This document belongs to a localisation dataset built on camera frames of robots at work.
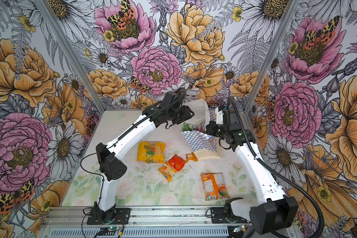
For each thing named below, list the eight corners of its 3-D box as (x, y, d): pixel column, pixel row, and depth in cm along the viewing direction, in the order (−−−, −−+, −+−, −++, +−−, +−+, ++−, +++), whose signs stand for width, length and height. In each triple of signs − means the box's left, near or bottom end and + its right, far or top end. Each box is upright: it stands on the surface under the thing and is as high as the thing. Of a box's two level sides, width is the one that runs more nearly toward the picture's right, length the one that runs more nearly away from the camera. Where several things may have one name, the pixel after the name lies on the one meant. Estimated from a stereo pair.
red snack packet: (168, 162, 95) (167, 161, 93) (176, 155, 99) (176, 153, 97) (178, 172, 91) (178, 170, 89) (186, 163, 95) (186, 162, 93)
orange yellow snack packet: (157, 170, 92) (157, 169, 90) (167, 162, 95) (166, 160, 93) (168, 182, 87) (168, 180, 85) (177, 173, 91) (177, 171, 89)
